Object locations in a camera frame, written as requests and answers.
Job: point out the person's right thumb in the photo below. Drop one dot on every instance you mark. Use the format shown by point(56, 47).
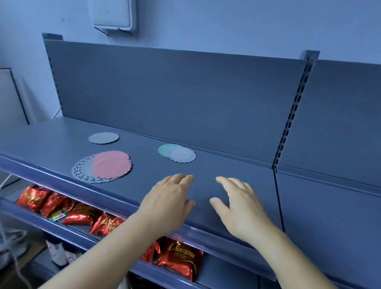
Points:
point(219, 204)

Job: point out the grey metal shelf rack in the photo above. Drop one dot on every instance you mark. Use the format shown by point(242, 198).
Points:
point(346, 204)
point(181, 98)

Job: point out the grey slotted shelf upright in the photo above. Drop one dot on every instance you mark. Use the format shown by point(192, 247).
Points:
point(294, 109)

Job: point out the person's right forearm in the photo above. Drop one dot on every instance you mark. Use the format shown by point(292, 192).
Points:
point(302, 278)

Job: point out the person's left hand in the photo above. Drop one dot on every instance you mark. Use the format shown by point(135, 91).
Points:
point(164, 207)

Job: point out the pale lilac scalloped coaster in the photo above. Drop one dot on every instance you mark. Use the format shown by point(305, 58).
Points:
point(183, 155)

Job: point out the row of red snack packets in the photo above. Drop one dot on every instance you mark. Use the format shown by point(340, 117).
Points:
point(79, 214)

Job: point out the person's left forearm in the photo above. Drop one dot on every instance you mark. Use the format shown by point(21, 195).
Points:
point(109, 259)

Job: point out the pink scalloped coaster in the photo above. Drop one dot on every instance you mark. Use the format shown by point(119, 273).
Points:
point(112, 164)

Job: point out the small grey scalloped coaster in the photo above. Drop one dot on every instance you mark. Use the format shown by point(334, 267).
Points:
point(103, 138)

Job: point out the person's right hand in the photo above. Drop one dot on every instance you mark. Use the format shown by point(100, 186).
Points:
point(242, 215)

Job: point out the white framed board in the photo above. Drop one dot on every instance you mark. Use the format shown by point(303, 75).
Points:
point(0, 97)

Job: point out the large white lace doily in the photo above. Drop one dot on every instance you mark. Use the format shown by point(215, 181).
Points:
point(81, 170)

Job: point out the green scalloped coaster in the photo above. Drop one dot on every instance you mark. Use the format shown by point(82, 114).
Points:
point(163, 149)

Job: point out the white wall-mounted box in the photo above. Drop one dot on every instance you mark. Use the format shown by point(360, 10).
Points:
point(110, 0)

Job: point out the person's left thumb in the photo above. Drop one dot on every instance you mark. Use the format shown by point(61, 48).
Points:
point(189, 206)

